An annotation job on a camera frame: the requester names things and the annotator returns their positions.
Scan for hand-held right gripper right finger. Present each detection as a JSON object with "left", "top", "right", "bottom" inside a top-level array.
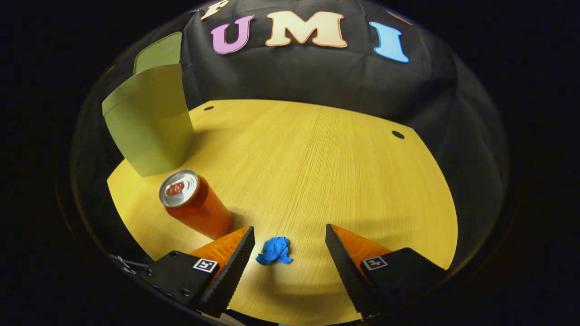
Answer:
[{"left": 325, "top": 224, "right": 447, "bottom": 317}]

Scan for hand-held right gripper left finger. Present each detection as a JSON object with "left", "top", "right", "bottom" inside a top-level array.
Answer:
[{"left": 138, "top": 226, "right": 255, "bottom": 317}]

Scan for orange pop can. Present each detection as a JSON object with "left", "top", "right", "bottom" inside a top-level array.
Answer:
[{"left": 159, "top": 169, "right": 235, "bottom": 240}]

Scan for blue paper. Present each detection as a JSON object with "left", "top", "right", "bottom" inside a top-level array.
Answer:
[{"left": 256, "top": 236, "right": 293, "bottom": 266}]

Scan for pale green garbage bin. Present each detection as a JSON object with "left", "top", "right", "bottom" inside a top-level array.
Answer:
[{"left": 102, "top": 32, "right": 195, "bottom": 177}]

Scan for black backdrop cloth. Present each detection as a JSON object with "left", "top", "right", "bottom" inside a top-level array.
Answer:
[{"left": 72, "top": 0, "right": 508, "bottom": 272}]

